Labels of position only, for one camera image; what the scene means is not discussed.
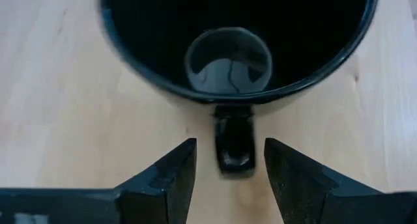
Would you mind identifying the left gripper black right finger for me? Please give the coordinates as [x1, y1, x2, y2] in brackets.
[263, 137, 417, 224]

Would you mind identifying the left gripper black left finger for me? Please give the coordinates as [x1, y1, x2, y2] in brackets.
[0, 137, 198, 224]

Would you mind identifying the black mug black interior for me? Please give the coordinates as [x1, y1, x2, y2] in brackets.
[97, 0, 381, 179]

